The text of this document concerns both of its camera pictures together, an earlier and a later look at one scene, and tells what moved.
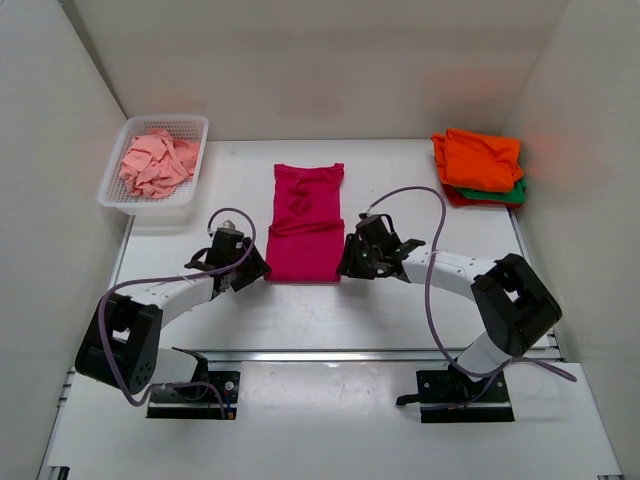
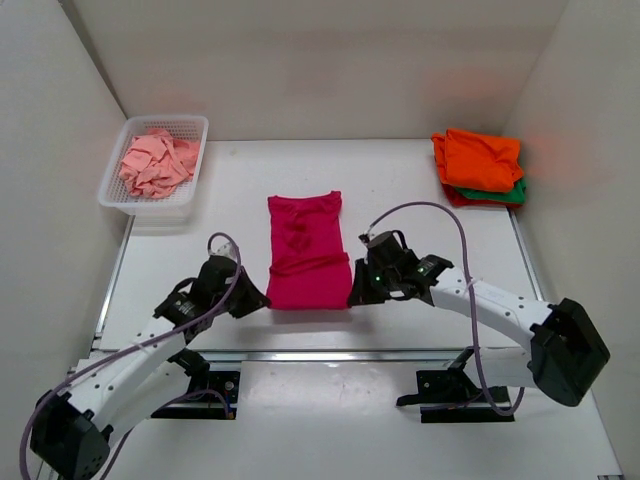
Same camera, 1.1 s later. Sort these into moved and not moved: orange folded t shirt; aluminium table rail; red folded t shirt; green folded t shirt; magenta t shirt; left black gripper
Moved: left black gripper; magenta t shirt
Not moved: orange folded t shirt; red folded t shirt; aluminium table rail; green folded t shirt
